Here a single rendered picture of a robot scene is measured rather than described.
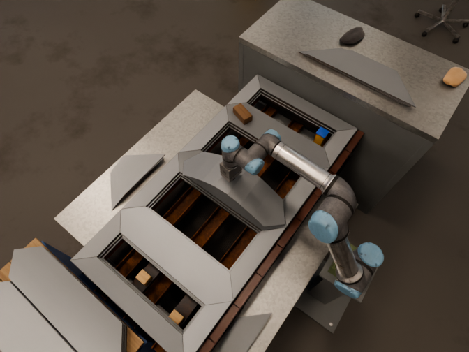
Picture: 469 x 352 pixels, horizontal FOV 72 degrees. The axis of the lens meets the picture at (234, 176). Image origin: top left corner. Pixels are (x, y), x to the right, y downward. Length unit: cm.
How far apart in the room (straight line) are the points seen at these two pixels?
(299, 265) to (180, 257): 64
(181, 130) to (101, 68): 188
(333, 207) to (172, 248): 82
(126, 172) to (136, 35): 238
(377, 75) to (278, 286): 131
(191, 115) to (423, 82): 141
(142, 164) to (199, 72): 176
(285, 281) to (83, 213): 117
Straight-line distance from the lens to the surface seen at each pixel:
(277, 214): 166
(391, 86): 209
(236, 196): 156
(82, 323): 174
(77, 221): 200
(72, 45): 422
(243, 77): 244
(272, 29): 231
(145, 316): 163
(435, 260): 292
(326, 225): 122
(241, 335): 172
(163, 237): 169
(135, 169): 199
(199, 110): 221
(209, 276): 161
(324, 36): 231
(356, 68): 212
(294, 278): 182
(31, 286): 188
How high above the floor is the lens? 244
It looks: 62 degrees down
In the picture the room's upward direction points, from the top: straight up
